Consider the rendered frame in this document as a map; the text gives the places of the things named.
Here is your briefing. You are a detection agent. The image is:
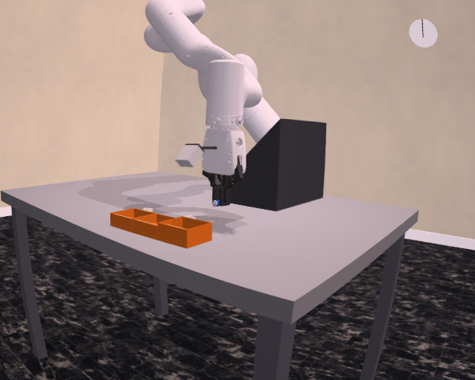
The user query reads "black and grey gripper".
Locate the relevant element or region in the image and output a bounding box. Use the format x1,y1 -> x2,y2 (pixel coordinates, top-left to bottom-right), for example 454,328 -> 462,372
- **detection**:
202,128 -> 246,207

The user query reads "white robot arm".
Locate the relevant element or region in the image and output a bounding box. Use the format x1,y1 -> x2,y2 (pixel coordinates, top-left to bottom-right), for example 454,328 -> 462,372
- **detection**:
144,0 -> 280,167

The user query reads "orange three-compartment bin rack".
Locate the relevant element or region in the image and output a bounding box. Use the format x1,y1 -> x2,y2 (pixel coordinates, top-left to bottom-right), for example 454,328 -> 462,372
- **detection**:
110,208 -> 212,248

